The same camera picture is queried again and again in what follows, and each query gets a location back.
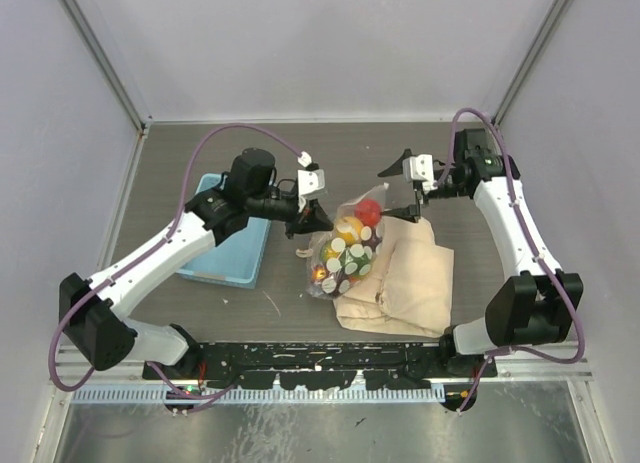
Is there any orange fake fruit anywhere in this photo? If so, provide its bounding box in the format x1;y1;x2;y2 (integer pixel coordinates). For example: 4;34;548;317
334;216;364;245

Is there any red fake apple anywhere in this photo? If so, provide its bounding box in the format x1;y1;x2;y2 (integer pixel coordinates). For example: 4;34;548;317
354;198;382;227

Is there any clear polka dot zip bag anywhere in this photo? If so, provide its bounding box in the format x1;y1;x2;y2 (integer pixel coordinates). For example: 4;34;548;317
304;183;388;300

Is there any green fake fruit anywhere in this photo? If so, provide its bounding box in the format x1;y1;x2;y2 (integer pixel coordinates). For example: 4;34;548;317
339;245;373;278

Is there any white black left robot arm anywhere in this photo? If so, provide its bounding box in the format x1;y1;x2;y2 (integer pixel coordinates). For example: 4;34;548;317
59;148;333;379

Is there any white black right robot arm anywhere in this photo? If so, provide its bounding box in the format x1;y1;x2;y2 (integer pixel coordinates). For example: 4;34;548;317
378;129;584;377

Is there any beige folded fabric garment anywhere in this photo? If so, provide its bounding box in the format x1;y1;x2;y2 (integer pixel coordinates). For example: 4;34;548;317
334;217;454;338

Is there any light blue plastic basket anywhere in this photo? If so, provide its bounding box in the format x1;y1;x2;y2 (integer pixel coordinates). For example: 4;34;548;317
178;173;274;289

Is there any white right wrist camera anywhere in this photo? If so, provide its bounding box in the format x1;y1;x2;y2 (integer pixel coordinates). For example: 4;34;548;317
402;154;435;187

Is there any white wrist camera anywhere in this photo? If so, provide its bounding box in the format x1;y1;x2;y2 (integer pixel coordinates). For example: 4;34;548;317
297;169;326;200
402;154;435;187

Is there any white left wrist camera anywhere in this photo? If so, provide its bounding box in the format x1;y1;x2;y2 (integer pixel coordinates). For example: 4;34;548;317
297;169;326;200

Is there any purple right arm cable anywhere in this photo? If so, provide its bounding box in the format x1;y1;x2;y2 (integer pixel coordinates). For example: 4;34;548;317
434;107;587;419

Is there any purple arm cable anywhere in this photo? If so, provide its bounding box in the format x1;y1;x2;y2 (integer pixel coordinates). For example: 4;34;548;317
434;107;587;419
49;123;321;417

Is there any black paint-chipped base rail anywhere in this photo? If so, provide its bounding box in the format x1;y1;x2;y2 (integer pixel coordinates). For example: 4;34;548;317
162;342;482;391

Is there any aluminium frame rail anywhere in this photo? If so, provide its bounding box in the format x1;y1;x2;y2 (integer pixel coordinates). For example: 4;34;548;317
59;0;148;133

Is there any light blue slotted cable duct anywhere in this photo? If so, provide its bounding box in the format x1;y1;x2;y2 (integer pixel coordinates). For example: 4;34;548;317
71;384;446;405

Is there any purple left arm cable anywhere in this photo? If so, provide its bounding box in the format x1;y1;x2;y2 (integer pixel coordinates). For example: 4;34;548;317
49;123;321;417

